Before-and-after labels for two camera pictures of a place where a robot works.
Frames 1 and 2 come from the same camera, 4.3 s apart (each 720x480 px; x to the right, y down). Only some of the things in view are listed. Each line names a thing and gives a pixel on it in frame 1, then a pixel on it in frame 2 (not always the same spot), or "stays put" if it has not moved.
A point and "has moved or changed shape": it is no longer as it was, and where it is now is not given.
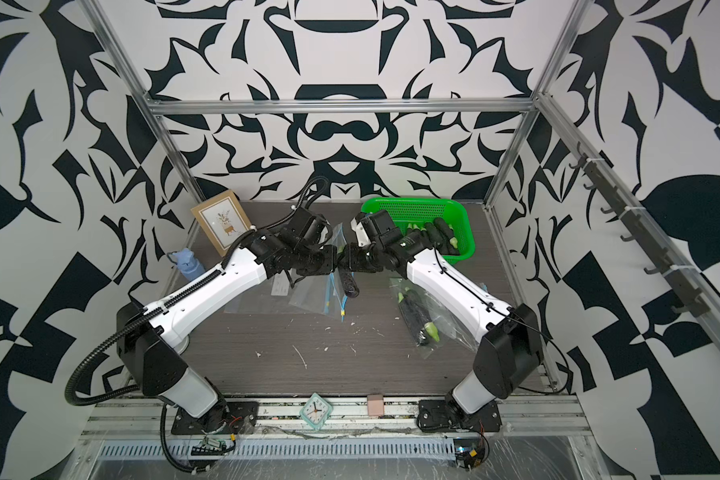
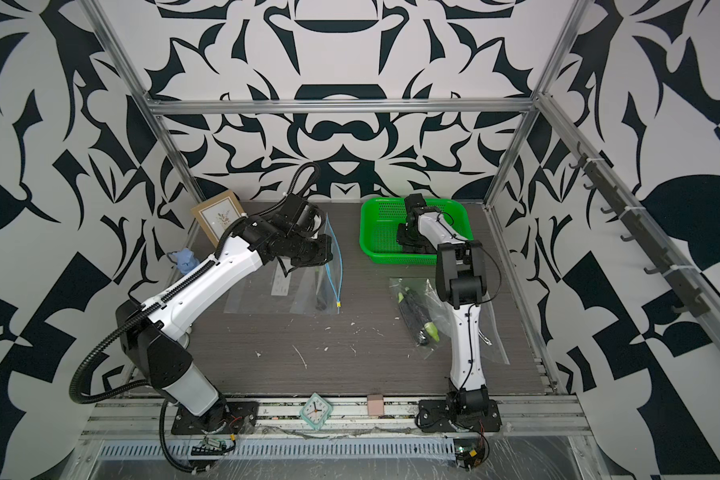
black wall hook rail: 696,303 stays put
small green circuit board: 210,447 stays put
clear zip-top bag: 322,293 has moved or changed shape
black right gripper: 349,257 → 402,238
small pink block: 375,405 stays put
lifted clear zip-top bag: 431,324 stays put
